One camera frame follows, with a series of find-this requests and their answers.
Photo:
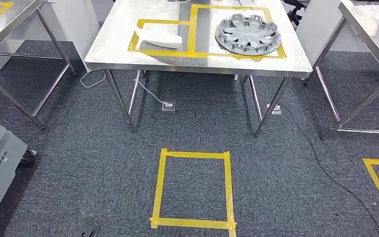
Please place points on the white plastic shell part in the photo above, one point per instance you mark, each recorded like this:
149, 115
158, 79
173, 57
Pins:
160, 39

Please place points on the stainless steel workbench table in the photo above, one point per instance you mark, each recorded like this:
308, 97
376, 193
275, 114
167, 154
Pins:
117, 32

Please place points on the floor socket box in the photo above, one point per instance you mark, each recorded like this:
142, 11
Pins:
168, 106
276, 110

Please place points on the large yellow tape rectangle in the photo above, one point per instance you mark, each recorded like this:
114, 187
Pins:
192, 29

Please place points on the small yellow tape rectangle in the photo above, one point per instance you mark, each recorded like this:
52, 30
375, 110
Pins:
132, 42

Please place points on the grey wheel hubcap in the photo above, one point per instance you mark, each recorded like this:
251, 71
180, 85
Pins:
248, 32

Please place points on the white panel desk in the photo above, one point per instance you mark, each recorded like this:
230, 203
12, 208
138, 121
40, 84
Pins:
317, 26
75, 26

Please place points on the black office chair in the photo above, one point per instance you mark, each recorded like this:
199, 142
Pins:
292, 13

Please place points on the black caster wheel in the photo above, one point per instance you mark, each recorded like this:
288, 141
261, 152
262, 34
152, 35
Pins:
27, 160

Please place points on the stainless steel side table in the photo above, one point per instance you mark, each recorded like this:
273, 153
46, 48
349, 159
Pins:
372, 26
19, 13

